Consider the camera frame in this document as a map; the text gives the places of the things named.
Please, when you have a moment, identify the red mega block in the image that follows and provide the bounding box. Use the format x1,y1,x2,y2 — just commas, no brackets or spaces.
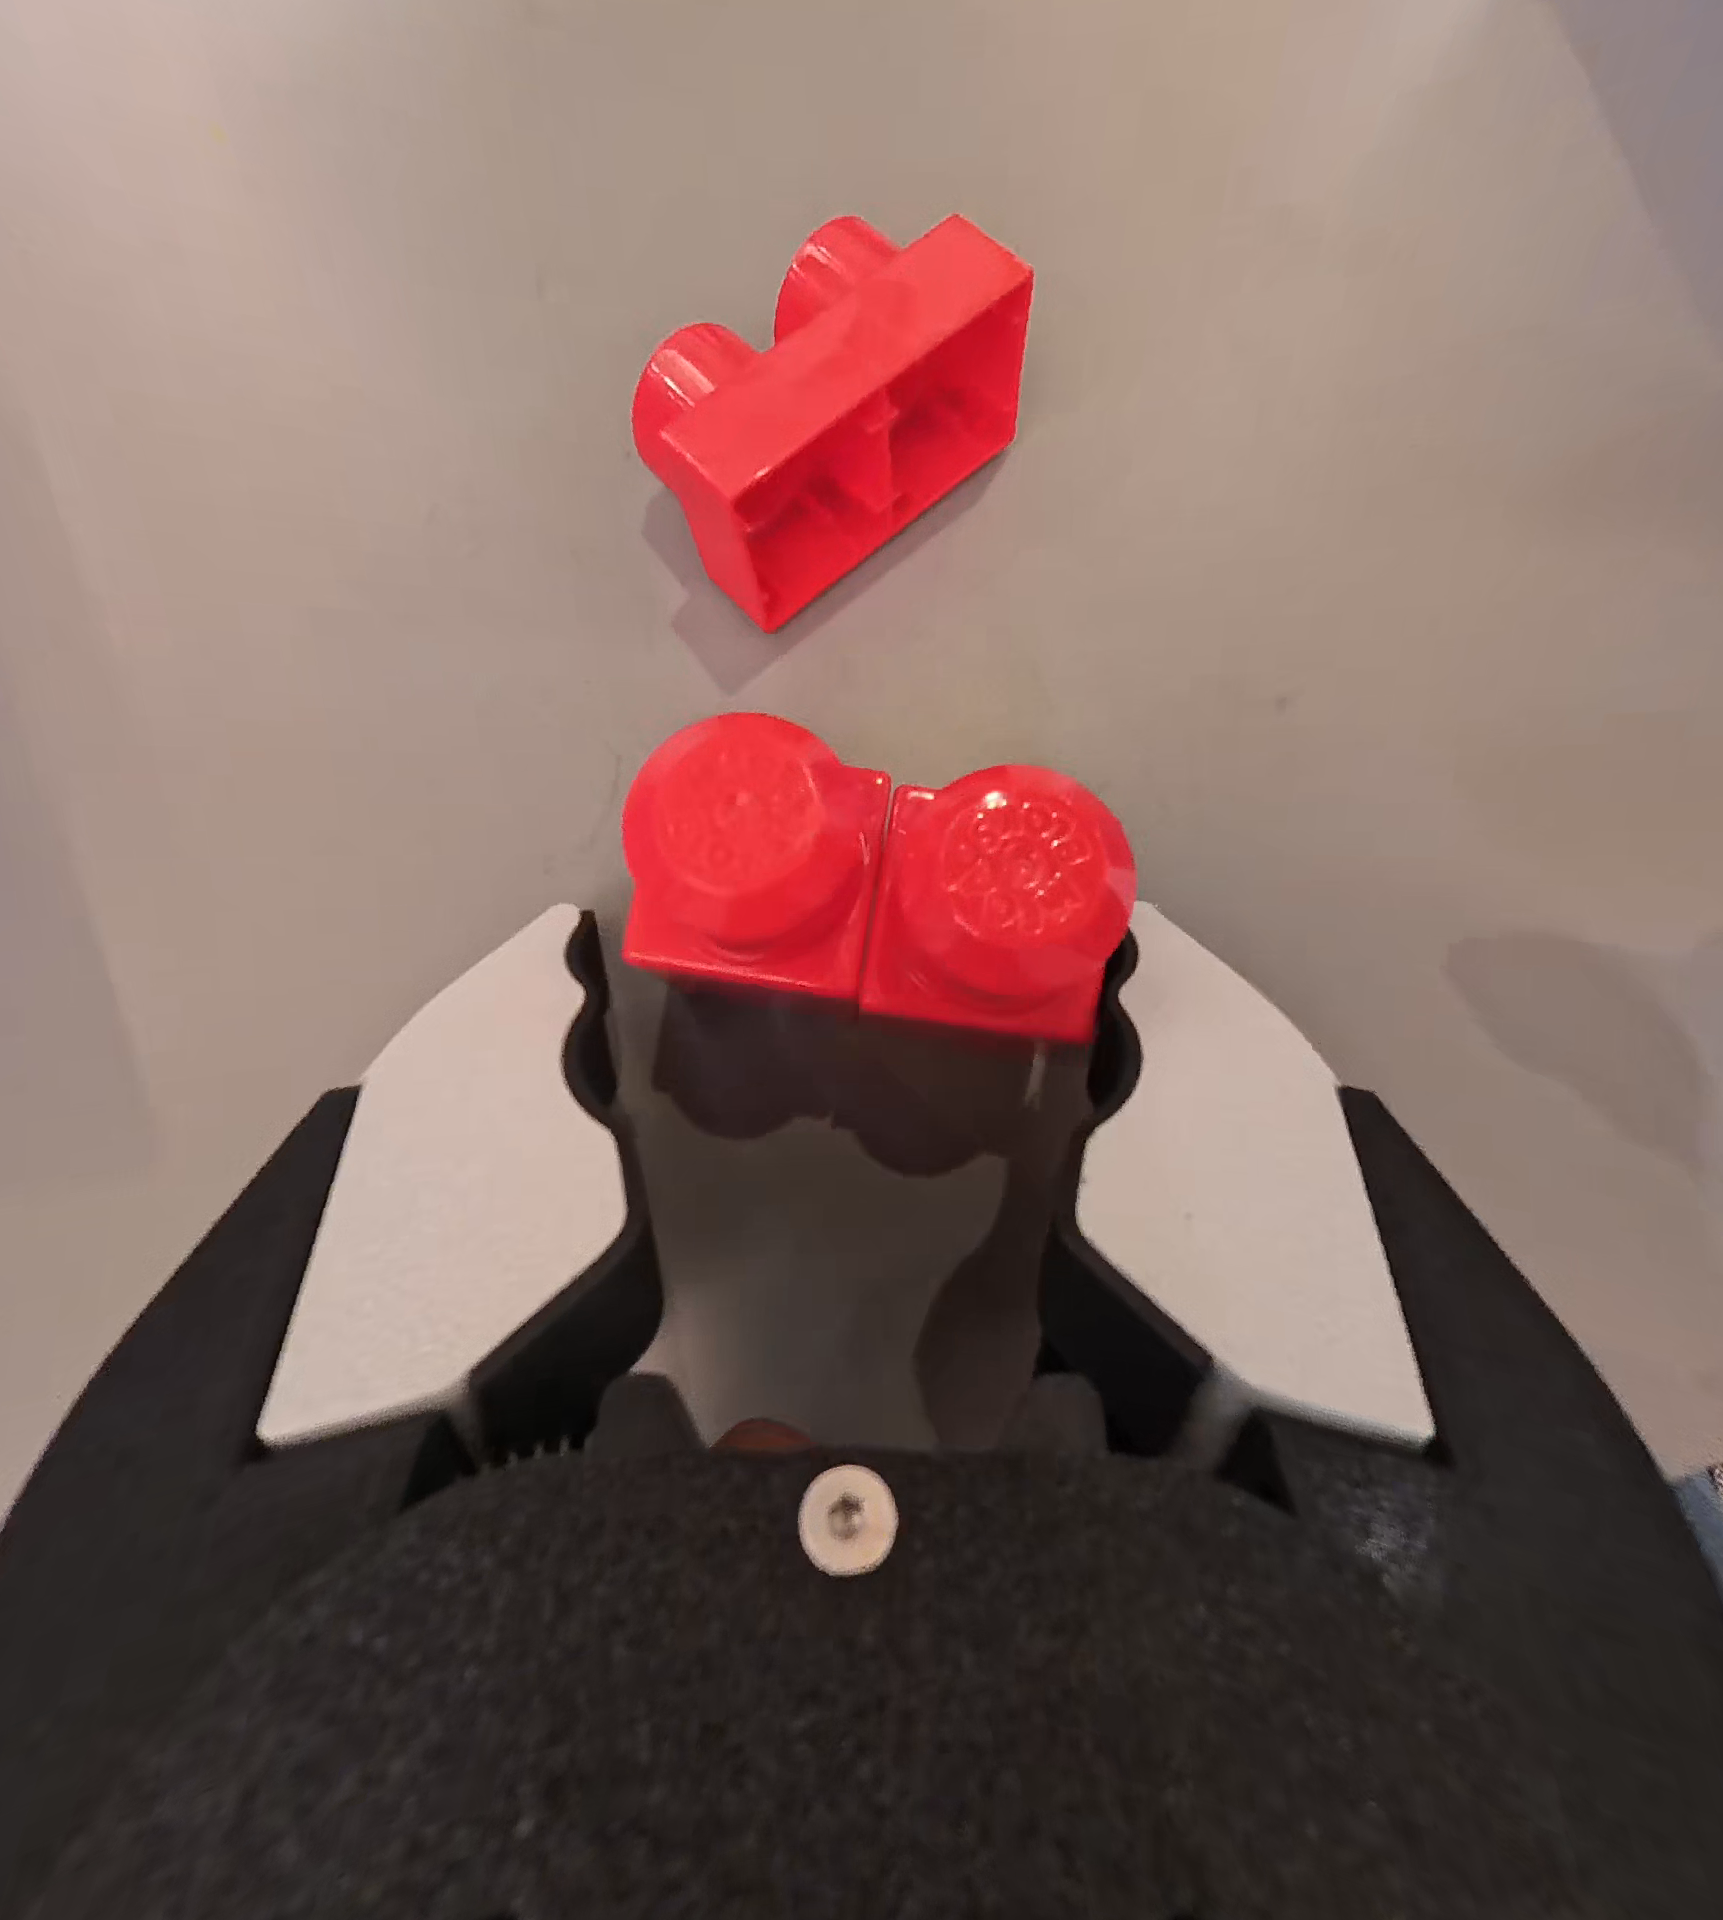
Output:
632,213,1039,637
857,762,1142,1049
616,715,894,1008

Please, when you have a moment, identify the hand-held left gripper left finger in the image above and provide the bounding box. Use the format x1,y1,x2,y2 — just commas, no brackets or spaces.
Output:
256,902,666,1450

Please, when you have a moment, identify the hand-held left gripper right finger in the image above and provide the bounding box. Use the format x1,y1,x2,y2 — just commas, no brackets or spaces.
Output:
1042,902,1438,1454

